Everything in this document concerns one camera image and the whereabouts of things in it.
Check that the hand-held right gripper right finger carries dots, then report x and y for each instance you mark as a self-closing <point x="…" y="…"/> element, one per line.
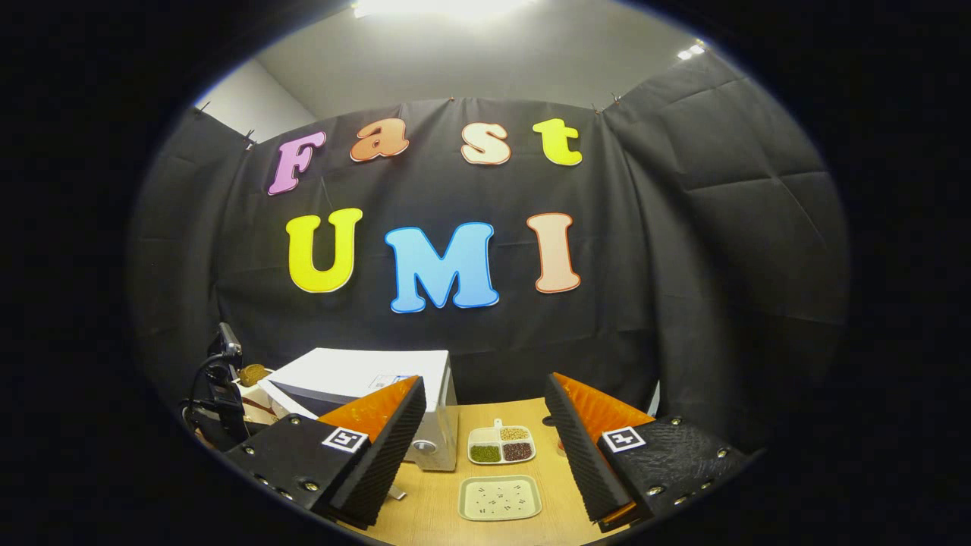
<point x="584" y="455"/>

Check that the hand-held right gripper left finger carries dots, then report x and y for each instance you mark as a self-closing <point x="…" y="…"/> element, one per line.
<point x="379" y="459"/>

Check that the white microwave oven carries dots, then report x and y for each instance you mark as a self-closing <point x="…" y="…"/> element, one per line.
<point x="349" y="371"/>

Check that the pale green square plate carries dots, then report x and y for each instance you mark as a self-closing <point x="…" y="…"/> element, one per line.
<point x="501" y="499"/>

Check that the white toaster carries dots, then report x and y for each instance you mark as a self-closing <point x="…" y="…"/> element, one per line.
<point x="254" y="409"/>

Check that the brown bread slice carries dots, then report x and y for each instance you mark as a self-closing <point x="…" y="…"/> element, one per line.
<point x="252" y="374"/>

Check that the divided dish with beans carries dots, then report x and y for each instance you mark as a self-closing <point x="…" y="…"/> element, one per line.
<point x="501" y="444"/>

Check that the white board edge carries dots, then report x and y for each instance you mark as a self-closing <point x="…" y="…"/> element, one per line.
<point x="654" y="398"/>

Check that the black backdrop cloth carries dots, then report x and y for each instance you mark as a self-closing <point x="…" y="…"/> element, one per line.
<point x="683" y="265"/>

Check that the small ceiling light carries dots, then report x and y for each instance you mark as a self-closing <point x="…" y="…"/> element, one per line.
<point x="690" y="51"/>

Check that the long ceiling light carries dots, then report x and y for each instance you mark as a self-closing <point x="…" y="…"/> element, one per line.
<point x="440" y="6"/>

